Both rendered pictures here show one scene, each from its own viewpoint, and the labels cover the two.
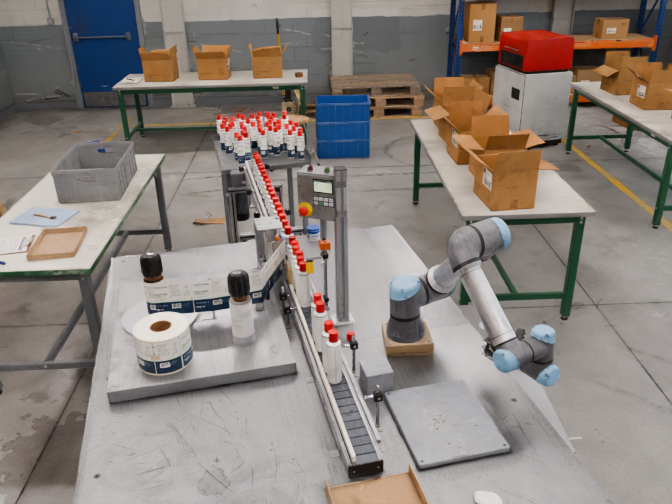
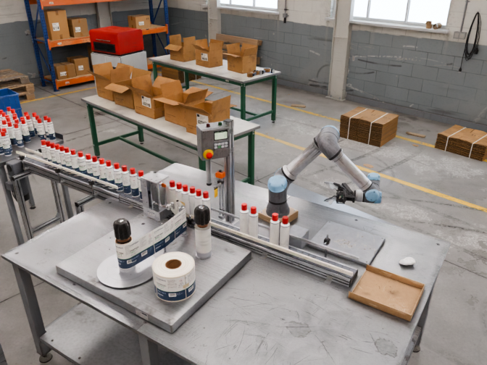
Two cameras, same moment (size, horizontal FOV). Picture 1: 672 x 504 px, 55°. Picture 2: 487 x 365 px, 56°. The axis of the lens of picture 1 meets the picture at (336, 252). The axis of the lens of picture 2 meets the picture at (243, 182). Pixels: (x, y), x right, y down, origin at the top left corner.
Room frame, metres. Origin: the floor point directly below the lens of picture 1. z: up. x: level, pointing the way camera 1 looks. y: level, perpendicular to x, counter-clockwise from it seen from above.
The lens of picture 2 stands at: (0.51, 1.62, 2.34)
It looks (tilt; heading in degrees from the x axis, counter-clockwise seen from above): 27 degrees down; 316
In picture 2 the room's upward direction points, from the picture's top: straight up
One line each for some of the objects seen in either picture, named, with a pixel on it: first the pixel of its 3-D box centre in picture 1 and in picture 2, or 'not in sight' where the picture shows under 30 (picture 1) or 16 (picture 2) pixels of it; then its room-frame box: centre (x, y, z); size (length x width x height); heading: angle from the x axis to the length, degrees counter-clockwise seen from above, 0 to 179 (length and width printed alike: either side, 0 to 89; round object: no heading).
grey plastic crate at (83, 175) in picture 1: (97, 170); not in sight; (4.10, 1.57, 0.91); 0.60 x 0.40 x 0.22; 5
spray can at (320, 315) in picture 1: (321, 326); (253, 223); (2.04, 0.06, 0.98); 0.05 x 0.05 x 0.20
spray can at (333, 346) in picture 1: (334, 356); (284, 233); (1.84, 0.02, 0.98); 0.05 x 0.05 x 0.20
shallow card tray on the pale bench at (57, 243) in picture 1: (58, 242); not in sight; (3.18, 1.50, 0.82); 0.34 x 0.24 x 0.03; 7
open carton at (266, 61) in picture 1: (269, 59); not in sight; (7.85, 0.74, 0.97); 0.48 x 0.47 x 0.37; 4
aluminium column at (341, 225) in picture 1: (341, 247); (229, 173); (2.33, -0.02, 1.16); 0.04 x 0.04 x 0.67; 13
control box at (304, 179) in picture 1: (321, 193); (213, 140); (2.38, 0.05, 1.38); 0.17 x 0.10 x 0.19; 68
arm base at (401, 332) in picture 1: (405, 322); (277, 205); (2.14, -0.26, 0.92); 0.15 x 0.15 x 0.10
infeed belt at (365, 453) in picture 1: (310, 323); (222, 229); (2.25, 0.11, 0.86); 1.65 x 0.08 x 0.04; 13
